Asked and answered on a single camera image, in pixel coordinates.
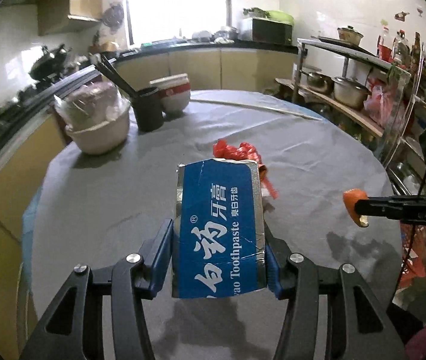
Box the grey tablecloth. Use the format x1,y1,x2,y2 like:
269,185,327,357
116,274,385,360
31,91,401,359

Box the black wok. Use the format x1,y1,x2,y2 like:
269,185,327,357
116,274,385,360
29,44,71,81

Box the microwave oven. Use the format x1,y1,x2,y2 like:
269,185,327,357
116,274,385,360
238,17,293,46

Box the stacked red white bowls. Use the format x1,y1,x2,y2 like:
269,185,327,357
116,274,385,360
149,73,191,115

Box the black chopstick holder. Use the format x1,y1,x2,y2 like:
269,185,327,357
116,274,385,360
131,87,164,133

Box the metal storage shelf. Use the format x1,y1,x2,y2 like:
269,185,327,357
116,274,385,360
277,37,426,195

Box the blue toothpaste box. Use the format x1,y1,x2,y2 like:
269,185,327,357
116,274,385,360
172,158,266,299

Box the long white stick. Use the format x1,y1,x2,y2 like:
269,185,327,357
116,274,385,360
190,98,324,121

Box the steel pot on shelf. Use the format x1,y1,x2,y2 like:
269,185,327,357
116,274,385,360
332,76,371,111

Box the red plastic bag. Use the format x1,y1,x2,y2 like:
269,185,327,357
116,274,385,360
212,139,279,199

